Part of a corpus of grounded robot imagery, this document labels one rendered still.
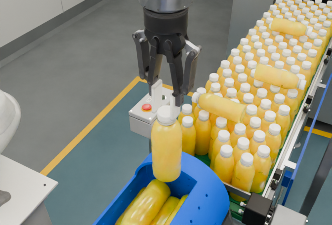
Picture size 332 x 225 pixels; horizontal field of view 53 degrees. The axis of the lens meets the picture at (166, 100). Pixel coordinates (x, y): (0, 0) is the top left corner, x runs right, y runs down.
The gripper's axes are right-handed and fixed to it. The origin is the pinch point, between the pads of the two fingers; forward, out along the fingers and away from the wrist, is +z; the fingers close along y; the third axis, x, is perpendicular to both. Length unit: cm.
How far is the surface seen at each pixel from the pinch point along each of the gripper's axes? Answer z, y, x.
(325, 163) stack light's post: 53, 35, 56
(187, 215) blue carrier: 28.4, 8.5, -4.2
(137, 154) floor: 149, -82, 91
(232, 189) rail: 52, 10, 26
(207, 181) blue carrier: 28.2, 8.1, 7.1
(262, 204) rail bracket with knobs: 49, 21, 24
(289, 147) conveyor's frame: 59, 21, 64
